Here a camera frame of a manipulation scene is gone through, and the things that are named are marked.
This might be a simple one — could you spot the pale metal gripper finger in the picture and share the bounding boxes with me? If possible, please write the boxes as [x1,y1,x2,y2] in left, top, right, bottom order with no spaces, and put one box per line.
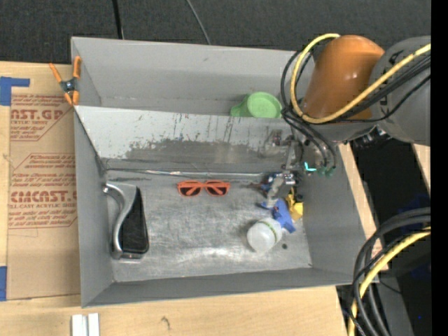
[260,174,279,193]
[267,172,297,208]

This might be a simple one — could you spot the blue toy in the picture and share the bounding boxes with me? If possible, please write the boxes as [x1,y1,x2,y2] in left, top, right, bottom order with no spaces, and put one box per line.
[258,199,298,234]

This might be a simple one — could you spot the grey metal bin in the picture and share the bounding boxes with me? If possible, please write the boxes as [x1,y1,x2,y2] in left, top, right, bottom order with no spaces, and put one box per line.
[69,36,381,309]

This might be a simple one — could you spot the yellow toy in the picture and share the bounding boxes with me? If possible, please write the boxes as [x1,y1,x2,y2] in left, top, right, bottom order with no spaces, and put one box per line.
[284,190,305,223]

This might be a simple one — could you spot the orange sunglasses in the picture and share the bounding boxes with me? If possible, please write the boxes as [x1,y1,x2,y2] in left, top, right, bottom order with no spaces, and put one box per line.
[176,179,232,198]

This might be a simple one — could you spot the green plastic cup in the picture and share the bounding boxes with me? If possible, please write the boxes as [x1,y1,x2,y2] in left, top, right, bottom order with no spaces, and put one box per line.
[230,91,283,119]

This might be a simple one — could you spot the white plastic bottle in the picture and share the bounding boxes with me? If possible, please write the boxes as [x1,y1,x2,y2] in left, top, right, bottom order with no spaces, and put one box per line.
[246,216,284,253]

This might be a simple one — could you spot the brown cardboard board red print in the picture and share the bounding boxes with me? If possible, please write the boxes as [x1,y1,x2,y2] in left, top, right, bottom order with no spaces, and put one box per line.
[0,60,83,302]

